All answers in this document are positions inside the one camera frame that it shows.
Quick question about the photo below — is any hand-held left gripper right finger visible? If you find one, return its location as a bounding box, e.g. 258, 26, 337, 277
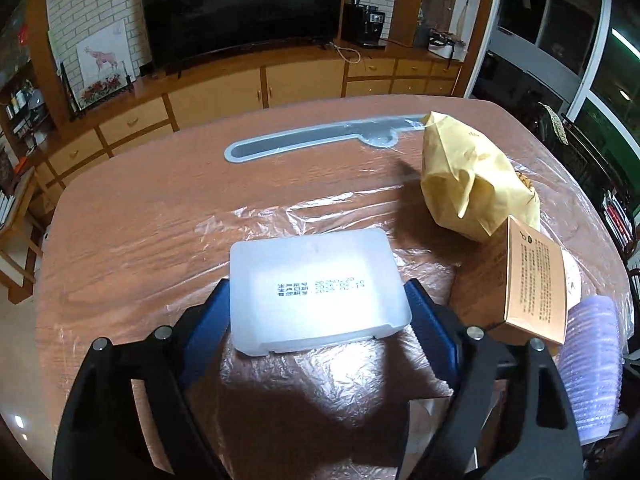
402, 277, 586, 480

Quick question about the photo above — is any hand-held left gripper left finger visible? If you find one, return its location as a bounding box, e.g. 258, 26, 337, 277
52, 277, 236, 480

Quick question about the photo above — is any brown cardboard box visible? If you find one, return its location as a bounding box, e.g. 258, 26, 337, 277
450, 215, 569, 346

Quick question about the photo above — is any white plastic box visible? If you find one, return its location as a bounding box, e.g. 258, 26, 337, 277
229, 227, 413, 358

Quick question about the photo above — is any yellow paper bag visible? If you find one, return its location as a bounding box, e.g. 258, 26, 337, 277
420, 111, 542, 243

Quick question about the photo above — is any clear plastic sheet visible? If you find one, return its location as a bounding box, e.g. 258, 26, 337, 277
47, 110, 632, 411

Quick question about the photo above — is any stack of clear cups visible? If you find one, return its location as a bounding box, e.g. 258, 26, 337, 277
560, 296, 623, 443

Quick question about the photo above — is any grey plastic tray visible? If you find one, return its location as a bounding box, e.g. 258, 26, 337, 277
224, 112, 431, 164

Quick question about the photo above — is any dark wooden chair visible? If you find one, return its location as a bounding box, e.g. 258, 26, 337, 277
530, 102, 640, 266

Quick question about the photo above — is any wooden sideboard cabinet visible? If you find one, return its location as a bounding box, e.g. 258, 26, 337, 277
30, 42, 463, 196

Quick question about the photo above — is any wooden bookshelf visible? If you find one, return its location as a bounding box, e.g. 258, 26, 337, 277
0, 25, 58, 306

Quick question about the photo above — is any small white appliance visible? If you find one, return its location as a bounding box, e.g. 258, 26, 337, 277
427, 29, 468, 59

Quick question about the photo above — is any framed deer painting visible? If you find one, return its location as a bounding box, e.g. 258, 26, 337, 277
75, 20, 135, 108

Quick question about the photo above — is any black coffee machine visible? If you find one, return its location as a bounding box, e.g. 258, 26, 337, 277
341, 2, 387, 48

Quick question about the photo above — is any black flat television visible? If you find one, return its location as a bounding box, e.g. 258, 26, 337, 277
138, 0, 348, 77

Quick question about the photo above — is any white cable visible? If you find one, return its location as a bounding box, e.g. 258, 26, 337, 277
331, 44, 362, 64

